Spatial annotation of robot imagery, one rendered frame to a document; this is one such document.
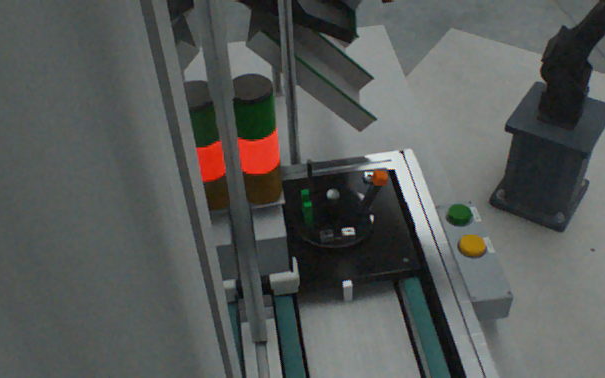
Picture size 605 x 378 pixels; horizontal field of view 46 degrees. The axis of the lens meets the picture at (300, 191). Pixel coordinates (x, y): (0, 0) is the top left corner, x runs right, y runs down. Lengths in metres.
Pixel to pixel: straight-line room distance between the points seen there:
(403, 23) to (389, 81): 1.83
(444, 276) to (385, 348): 0.15
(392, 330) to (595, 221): 0.49
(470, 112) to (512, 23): 1.97
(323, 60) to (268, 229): 0.62
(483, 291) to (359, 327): 0.20
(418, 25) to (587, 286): 2.34
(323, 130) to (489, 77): 0.42
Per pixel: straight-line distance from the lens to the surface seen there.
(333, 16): 1.27
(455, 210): 1.25
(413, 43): 3.38
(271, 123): 0.78
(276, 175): 0.83
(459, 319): 1.13
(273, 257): 0.87
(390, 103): 1.63
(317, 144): 1.52
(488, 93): 1.69
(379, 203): 1.25
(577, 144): 1.28
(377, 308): 1.17
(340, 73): 1.43
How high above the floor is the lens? 1.87
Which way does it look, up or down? 45 degrees down
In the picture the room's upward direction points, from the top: 4 degrees counter-clockwise
